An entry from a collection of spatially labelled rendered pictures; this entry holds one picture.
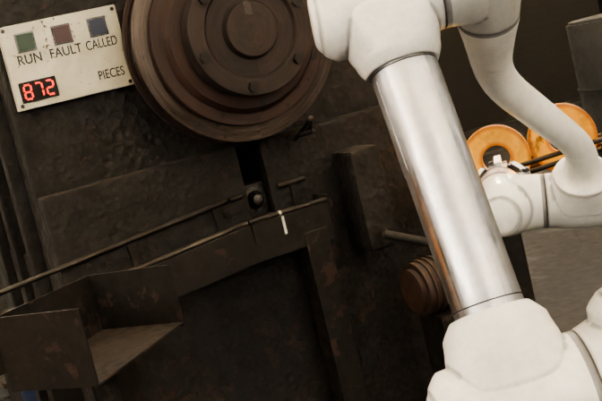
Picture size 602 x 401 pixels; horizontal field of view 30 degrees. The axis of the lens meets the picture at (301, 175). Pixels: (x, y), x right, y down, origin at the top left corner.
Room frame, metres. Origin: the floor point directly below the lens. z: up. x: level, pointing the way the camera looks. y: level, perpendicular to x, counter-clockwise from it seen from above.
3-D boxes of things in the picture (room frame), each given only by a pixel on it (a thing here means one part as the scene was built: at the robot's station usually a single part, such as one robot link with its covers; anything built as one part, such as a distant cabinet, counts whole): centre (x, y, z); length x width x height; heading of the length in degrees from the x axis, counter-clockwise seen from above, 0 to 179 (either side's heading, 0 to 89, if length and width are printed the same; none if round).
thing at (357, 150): (2.59, -0.13, 0.68); 0.11 x 0.08 x 0.24; 24
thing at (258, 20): (2.40, 0.04, 1.11); 0.28 x 0.06 x 0.28; 114
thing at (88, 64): (2.45, 0.43, 1.15); 0.26 x 0.02 x 0.18; 114
